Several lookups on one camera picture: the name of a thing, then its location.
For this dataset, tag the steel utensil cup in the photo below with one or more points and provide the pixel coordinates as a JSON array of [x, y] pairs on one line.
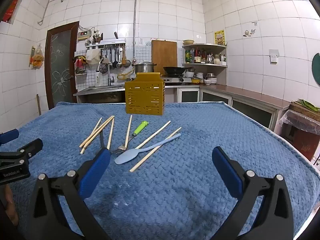
[[97, 40]]

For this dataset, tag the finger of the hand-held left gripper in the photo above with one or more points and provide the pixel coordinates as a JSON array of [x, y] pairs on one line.
[[30, 147], [10, 136]]

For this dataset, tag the wooden stick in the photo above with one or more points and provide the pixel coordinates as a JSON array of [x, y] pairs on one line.
[[39, 105]]

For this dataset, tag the green round board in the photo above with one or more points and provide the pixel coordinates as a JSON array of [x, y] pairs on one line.
[[317, 70]]

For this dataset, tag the wooden cutting board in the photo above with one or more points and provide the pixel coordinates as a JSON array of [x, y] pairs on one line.
[[163, 53]]

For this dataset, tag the steel kitchen sink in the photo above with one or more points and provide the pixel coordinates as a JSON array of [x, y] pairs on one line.
[[105, 96]]

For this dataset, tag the steel corner shelf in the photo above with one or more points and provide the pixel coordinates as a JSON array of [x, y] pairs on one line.
[[210, 65]]

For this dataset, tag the brown door frosted glass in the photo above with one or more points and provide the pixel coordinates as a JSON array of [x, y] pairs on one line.
[[61, 62]]

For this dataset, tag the white wall socket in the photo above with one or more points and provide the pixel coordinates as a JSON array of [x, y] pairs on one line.
[[273, 56]]

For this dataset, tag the black wok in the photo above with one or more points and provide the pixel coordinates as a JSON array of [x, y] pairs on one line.
[[173, 69]]

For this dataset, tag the steel cooking pot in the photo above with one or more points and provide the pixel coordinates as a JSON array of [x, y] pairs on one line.
[[143, 68]]

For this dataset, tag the wooden chopstick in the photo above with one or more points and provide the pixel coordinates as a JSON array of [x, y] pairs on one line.
[[90, 132], [153, 134], [96, 135], [110, 133], [138, 164], [102, 127], [128, 131]]

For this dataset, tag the kitchen cabinets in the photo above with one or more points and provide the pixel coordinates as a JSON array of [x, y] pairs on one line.
[[250, 112]]

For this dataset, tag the steel wall pipe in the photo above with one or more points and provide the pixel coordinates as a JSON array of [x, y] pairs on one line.
[[135, 17]]

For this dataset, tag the dark sauce bottle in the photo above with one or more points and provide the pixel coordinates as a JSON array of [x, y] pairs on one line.
[[197, 56]]

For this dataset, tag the yellow bowl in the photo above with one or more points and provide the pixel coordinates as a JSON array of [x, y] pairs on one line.
[[195, 81]]

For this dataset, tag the plastic-covered cardboard box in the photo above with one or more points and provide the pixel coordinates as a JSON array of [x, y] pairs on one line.
[[302, 135]]

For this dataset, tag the steel kettle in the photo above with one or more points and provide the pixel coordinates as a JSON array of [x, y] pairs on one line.
[[209, 59]]

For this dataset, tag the yellow utensil holder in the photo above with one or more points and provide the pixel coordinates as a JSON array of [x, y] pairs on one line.
[[145, 97]]

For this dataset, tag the steel gas stove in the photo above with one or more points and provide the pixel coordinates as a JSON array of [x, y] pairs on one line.
[[175, 80]]

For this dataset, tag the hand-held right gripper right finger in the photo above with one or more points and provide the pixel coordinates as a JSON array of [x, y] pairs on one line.
[[226, 172]]

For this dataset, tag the blue knitted blanket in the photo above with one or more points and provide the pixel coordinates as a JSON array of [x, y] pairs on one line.
[[175, 192]]

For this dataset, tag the red paper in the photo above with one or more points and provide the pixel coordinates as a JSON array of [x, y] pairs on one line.
[[11, 8]]

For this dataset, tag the white hanging cloth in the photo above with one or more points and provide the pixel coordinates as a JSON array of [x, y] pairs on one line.
[[93, 57]]

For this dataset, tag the green bottle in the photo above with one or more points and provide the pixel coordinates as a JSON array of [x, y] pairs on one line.
[[187, 57]]

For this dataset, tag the steel wall utensil rack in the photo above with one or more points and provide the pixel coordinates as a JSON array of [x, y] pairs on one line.
[[106, 44]]

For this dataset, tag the yellow wall poster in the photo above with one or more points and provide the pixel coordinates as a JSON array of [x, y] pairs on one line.
[[219, 37]]

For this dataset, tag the steel faucet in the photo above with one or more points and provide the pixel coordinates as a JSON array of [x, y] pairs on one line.
[[109, 75]]

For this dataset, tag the beige bowl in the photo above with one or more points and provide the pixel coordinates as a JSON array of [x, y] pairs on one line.
[[188, 42]]

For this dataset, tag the brown kitchen countertop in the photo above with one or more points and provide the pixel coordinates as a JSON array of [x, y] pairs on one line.
[[250, 93]]

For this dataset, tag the stack of white bowls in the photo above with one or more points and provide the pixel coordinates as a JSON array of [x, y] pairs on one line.
[[208, 80]]

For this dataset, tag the green vegetables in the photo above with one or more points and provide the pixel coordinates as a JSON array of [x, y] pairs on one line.
[[310, 105]]

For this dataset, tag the person's left hand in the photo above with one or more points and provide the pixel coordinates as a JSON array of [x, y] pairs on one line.
[[11, 205]]

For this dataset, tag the wooden spatula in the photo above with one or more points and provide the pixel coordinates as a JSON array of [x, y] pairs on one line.
[[124, 61]]

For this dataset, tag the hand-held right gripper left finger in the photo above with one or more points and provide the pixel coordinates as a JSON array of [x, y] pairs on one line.
[[96, 172]]

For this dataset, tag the white controller box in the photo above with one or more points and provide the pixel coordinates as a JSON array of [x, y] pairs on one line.
[[83, 35]]

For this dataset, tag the wall stickers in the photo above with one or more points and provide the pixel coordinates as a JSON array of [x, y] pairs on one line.
[[248, 33]]

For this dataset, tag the light blue plastic spoon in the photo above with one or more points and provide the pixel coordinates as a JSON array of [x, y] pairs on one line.
[[127, 156]]

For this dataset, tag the hanging plastic bag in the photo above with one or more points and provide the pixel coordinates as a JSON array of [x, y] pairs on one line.
[[37, 58]]

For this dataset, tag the hanging black ladle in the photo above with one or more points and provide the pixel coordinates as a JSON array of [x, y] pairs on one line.
[[115, 64]]

